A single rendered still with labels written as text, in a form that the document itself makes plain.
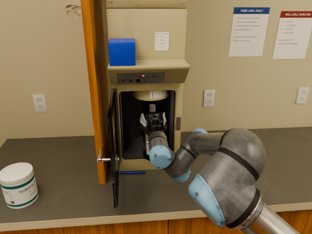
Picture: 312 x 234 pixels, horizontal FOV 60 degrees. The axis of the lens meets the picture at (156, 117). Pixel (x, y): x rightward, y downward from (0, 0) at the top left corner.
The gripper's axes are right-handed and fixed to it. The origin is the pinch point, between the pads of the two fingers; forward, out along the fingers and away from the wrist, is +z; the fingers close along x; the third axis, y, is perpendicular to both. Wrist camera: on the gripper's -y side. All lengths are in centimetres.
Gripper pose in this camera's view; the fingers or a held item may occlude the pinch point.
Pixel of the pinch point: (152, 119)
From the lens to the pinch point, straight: 125.9
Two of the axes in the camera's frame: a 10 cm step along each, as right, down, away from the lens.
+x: -10.0, 0.4, -0.9
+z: -1.0, -4.7, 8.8
